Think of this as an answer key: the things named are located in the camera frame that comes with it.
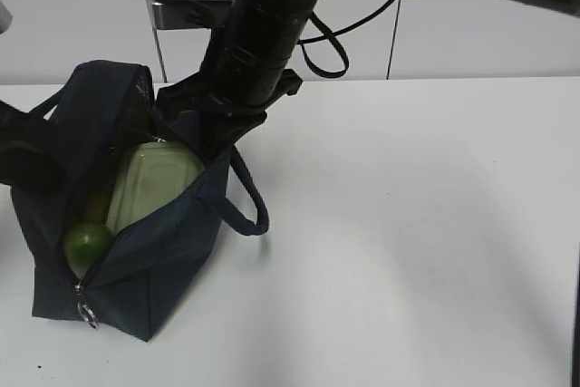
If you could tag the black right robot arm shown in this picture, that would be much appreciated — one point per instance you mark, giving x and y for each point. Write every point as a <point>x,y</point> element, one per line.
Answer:
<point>244,70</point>

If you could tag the green cucumber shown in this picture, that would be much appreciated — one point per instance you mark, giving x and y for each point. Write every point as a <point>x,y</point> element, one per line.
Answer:
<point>84,244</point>

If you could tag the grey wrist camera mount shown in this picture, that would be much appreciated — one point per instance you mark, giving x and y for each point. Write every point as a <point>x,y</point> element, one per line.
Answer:
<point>169,15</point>

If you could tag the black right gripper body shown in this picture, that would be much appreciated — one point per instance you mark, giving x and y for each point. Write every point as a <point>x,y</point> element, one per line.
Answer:
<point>217,124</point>

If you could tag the green lid glass container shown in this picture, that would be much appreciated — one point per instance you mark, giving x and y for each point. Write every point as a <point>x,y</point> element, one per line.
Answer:
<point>149,177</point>

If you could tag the yellow squash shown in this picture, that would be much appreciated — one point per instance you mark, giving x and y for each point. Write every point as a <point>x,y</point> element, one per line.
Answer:
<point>97,207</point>

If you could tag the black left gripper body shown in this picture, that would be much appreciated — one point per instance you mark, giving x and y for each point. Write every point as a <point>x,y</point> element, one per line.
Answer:
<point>28,155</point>

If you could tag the navy blue lunch bag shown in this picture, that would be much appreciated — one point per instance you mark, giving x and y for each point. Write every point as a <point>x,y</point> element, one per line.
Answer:
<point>104,110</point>

